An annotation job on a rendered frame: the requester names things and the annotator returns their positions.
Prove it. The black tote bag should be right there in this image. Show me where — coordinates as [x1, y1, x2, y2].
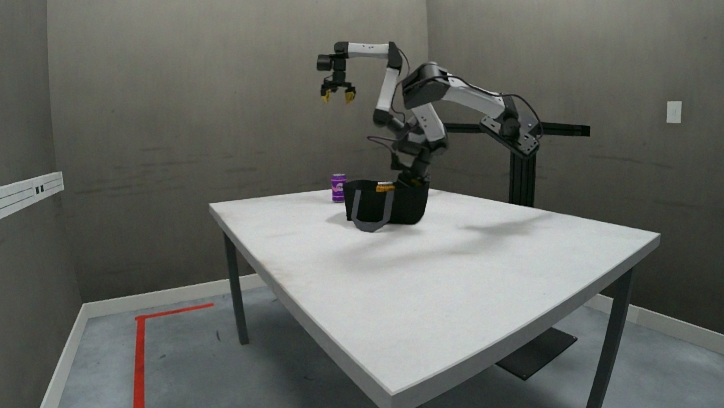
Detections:
[342, 180, 430, 232]

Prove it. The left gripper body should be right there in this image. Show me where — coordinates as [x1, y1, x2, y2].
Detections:
[396, 156, 431, 190]

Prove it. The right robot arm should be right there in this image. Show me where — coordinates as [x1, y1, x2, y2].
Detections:
[317, 41, 414, 140]

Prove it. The yellow drink can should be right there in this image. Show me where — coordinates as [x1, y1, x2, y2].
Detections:
[376, 182, 395, 192]

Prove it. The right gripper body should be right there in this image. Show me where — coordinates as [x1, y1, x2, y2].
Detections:
[320, 71, 356, 99]

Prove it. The purple drink can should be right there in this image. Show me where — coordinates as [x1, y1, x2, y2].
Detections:
[332, 174, 347, 203]

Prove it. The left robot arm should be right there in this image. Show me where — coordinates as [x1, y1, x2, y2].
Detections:
[397, 62, 539, 163]

